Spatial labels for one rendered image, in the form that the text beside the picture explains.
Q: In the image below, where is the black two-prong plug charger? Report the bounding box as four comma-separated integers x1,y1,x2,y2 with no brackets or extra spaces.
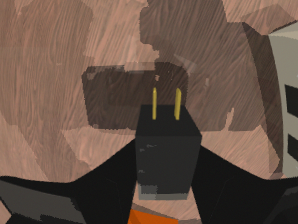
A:
136,88,202,201

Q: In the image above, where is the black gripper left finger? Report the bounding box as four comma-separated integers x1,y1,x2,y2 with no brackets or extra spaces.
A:
0,137,137,224

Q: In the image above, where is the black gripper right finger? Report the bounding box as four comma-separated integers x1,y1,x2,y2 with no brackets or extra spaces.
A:
190,145,298,224

